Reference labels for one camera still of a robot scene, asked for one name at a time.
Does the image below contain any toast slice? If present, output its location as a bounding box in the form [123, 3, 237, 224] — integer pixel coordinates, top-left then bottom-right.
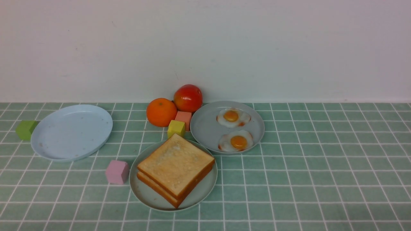
[136, 171, 187, 209]
[137, 134, 215, 198]

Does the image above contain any salmon pink cube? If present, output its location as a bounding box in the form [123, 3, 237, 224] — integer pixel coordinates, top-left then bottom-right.
[175, 111, 192, 131]

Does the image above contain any red apple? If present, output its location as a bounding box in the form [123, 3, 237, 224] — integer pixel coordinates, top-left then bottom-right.
[173, 84, 203, 113]

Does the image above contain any fried egg back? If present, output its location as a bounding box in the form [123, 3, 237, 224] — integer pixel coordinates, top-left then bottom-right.
[216, 108, 251, 128]

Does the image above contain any fried egg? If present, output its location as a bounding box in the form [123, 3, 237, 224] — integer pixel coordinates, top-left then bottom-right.
[218, 130, 254, 152]
[216, 108, 251, 128]

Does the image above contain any yellow cube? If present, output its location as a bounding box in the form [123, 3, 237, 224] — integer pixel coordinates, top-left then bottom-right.
[167, 120, 186, 138]

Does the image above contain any fried egg front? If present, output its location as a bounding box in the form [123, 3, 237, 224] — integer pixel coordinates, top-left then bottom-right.
[218, 130, 254, 152]

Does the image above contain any orange fruit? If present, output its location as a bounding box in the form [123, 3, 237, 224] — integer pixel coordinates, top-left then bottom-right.
[146, 98, 178, 127]

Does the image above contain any mint green plate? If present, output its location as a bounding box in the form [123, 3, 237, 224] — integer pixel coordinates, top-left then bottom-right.
[129, 141, 218, 212]

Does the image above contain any green checked tablecloth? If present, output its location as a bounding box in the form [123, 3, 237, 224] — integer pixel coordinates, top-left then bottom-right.
[0, 102, 411, 231]

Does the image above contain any light blue plate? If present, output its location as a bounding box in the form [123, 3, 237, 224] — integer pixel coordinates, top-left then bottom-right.
[31, 104, 113, 162]

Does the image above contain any green cube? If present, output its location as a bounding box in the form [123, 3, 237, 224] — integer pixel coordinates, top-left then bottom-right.
[15, 120, 39, 141]

